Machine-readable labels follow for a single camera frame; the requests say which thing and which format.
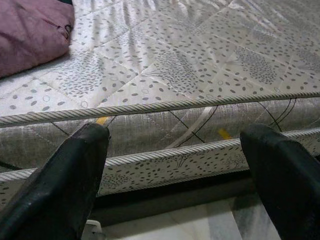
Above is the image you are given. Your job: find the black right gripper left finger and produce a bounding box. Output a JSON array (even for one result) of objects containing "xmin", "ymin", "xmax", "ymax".
[{"xmin": 0, "ymin": 122, "xmax": 111, "ymax": 240}]

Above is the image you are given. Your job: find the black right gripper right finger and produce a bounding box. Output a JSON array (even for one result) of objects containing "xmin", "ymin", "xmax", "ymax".
[{"xmin": 239, "ymin": 122, "xmax": 320, "ymax": 240}]

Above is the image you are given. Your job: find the thin patterned base mattress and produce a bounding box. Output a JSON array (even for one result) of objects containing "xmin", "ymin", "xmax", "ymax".
[{"xmin": 0, "ymin": 127, "xmax": 320, "ymax": 210}]

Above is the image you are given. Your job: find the purple penguin print blanket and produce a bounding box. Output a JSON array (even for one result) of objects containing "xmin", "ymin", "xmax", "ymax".
[{"xmin": 0, "ymin": 0, "xmax": 76, "ymax": 79}]

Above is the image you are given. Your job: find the patterned white mattress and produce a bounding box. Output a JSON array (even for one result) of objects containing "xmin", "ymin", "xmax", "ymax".
[{"xmin": 0, "ymin": 0, "xmax": 320, "ymax": 173}]

